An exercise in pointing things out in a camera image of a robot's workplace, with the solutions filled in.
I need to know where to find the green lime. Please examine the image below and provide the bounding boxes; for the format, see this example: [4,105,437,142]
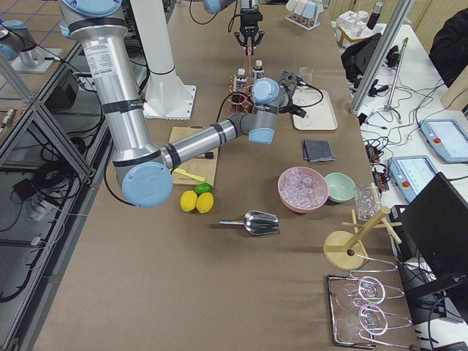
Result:
[195,183,213,195]

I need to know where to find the cream rabbit tray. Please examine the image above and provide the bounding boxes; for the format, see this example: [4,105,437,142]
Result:
[292,88,338,131]

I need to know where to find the black wire glass rack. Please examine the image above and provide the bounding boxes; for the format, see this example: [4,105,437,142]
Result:
[326,256,418,350]

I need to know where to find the glass mug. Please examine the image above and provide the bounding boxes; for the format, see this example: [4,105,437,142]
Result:
[354,184,380,221]

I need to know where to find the white cup drying rack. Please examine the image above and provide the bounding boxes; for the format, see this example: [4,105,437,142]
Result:
[285,0,324,31]

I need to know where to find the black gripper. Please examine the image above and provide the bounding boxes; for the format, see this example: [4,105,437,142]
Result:
[234,10,265,49]
[279,71,306,118]

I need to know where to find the clear wine glass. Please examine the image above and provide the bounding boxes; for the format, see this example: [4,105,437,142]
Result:
[298,67,313,88]

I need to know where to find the green bowl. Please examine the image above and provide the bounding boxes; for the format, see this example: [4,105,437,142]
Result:
[325,173,355,203]

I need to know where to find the steel muddler black tip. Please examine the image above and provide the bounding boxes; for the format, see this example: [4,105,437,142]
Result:
[197,151,214,159]

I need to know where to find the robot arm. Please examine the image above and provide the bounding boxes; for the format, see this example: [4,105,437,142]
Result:
[189,0,265,56]
[59,1,306,208]

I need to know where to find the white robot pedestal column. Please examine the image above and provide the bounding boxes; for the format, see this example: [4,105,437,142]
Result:
[130,0,175,75]

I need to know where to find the teach pendant tablet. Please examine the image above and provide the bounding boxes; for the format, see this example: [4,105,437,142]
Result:
[420,119,467,163]
[388,155,438,203]

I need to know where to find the black monitor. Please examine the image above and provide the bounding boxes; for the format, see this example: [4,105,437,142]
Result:
[401,173,467,279]

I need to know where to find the aluminium frame post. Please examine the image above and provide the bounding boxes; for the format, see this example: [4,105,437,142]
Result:
[350,0,414,115]

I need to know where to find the wooden mug tree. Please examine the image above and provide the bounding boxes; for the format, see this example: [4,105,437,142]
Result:
[323,205,402,271]

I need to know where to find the metal rod with green tip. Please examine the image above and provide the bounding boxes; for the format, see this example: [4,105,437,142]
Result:
[384,37,409,113]

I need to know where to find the bamboo cutting board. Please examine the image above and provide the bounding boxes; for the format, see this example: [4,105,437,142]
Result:
[168,127,219,186]

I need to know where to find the metal ice scoop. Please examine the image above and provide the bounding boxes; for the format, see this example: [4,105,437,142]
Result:
[219,211,279,236]

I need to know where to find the yellow lemon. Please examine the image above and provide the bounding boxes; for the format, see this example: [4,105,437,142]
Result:
[179,190,198,212]
[196,192,214,214]

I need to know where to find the yellow plastic knife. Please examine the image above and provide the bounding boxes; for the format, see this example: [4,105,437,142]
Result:
[173,168,206,183]

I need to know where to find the hanging wine glass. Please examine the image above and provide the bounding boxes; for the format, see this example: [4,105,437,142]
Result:
[336,305,388,344]
[336,276,386,307]

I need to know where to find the black usb hub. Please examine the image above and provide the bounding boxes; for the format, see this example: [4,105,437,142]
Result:
[372,170,390,193]
[365,145,382,162]

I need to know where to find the copper wire bottle basket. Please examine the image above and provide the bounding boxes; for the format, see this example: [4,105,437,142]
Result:
[227,46,257,115]

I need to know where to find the black thermos bottle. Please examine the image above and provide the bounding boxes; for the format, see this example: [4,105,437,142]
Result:
[366,1,383,30]

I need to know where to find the clear ice cubes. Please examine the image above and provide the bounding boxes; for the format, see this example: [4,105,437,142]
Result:
[280,169,326,206]

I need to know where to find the pink bowl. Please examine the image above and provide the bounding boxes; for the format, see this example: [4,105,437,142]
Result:
[277,166,329,214]

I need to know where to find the grey folded cloth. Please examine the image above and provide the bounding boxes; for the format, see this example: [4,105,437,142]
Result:
[303,139,336,162]

